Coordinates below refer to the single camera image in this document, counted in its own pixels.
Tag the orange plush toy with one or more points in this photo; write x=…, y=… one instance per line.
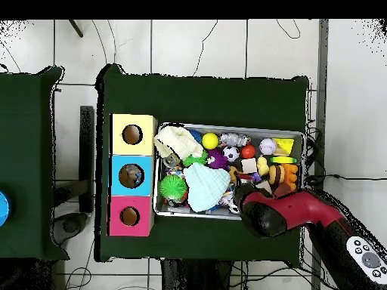
x=233, y=174

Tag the blue spiky ball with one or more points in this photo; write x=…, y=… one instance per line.
x=195, y=134

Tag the clear mesh bin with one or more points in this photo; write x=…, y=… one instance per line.
x=181, y=213

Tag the small green spiky toy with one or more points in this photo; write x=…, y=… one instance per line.
x=195, y=159

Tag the yellow ball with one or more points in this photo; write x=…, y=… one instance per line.
x=210, y=141

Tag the white baseball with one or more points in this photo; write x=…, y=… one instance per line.
x=268, y=146

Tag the brown toy football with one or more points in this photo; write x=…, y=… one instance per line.
x=283, y=188

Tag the crushed silver can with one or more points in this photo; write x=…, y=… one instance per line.
x=171, y=160

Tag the wooden box with three holes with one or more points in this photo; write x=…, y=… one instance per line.
x=118, y=181

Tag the white multicoloured printed packet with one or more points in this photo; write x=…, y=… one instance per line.
x=228, y=201

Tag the dark green side table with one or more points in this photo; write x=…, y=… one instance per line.
x=30, y=121

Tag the blue round plate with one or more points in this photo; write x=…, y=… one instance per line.
x=3, y=208

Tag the pale yellow cloth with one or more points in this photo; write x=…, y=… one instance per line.
x=178, y=142

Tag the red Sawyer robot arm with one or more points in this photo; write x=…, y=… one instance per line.
x=302, y=211

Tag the yellow toy banana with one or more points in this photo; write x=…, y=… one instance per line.
x=284, y=160

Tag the small red ball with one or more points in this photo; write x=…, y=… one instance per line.
x=248, y=151

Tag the mint green cloth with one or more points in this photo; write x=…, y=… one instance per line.
x=207, y=187

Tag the purple fuzzy toy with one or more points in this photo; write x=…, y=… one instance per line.
x=216, y=160

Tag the silver robot toy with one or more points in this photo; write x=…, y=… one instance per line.
x=234, y=139

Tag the yellow duck toy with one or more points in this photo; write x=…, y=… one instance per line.
x=262, y=165

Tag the green fuzzy toy with eyes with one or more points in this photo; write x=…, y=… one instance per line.
x=173, y=187

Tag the small wooden block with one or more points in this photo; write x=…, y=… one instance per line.
x=248, y=165

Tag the purple block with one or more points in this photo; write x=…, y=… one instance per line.
x=257, y=177

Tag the small soccer ball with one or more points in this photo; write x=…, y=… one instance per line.
x=231, y=153

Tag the toy hamburger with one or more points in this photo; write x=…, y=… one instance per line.
x=276, y=175

